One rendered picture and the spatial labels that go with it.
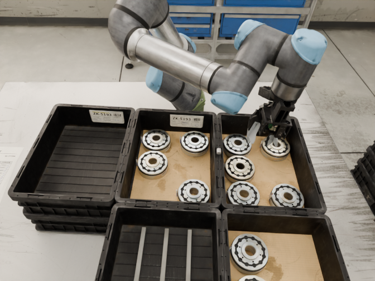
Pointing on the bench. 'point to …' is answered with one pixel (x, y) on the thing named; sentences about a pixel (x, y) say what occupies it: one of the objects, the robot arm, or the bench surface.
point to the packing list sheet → (7, 165)
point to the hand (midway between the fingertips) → (258, 139)
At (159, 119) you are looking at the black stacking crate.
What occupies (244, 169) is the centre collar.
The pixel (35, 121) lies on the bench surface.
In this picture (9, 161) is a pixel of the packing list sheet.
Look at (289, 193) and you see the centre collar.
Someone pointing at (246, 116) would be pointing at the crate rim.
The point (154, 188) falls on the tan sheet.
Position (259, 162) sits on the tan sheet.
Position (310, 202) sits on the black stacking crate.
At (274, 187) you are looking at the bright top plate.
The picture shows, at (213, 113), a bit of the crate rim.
